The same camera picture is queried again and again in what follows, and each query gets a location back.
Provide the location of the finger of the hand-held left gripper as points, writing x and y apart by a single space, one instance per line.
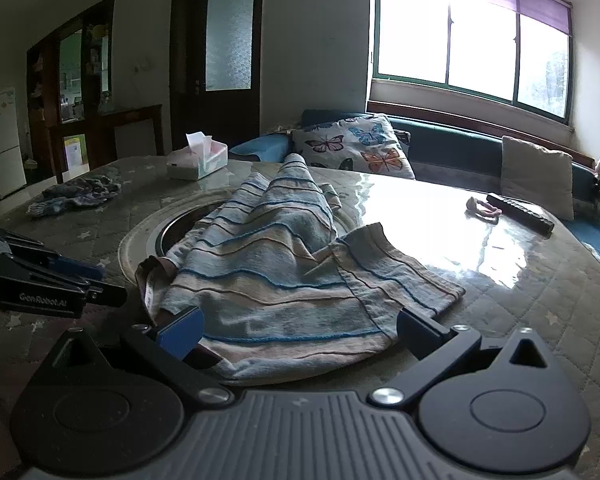
107 295
77 267

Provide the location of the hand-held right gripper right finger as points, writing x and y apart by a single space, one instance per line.
409 327

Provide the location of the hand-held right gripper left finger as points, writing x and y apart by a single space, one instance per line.
182 334

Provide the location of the blue beige striped garment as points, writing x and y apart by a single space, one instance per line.
280 270

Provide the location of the blue patterned cloth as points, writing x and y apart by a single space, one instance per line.
77 195

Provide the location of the white fridge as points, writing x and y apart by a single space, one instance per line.
2 140

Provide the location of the black remote control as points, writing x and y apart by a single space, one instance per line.
520 210

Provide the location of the white tissue box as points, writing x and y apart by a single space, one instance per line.
197 157

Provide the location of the dark wooden cabinet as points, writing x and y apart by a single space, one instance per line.
80 90

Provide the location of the blue sofa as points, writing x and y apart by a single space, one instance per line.
455 147

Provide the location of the butterfly print pillow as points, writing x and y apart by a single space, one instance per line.
352 145

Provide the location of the grey square cushion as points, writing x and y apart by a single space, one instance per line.
535 177

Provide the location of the dark door with frosted glass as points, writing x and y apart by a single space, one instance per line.
220 60

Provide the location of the green framed window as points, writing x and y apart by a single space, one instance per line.
480 50

